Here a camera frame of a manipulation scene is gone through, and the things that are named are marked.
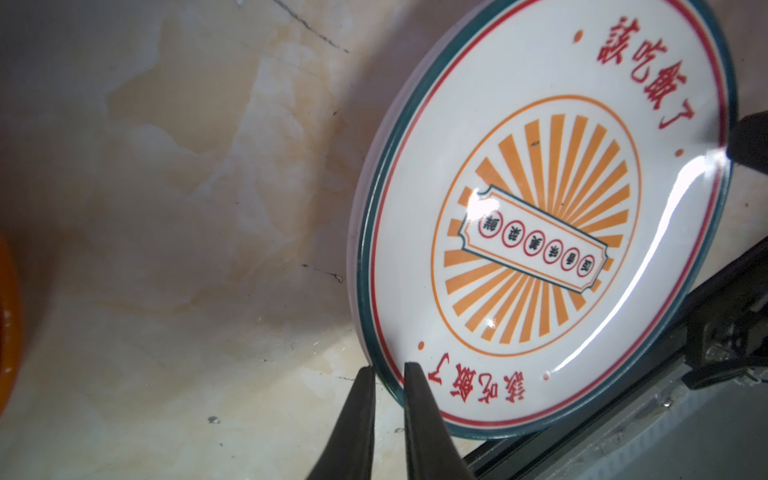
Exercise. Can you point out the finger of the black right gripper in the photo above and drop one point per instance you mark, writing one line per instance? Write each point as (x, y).
(748, 142)

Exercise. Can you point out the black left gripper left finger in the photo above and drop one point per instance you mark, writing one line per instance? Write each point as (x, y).
(349, 451)

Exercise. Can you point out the black plate orange underside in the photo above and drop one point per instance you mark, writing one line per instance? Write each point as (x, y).
(11, 325)

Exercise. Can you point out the white plate orange sunburst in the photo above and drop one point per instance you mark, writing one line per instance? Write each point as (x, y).
(537, 201)

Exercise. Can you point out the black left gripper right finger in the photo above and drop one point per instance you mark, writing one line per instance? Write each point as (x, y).
(430, 451)

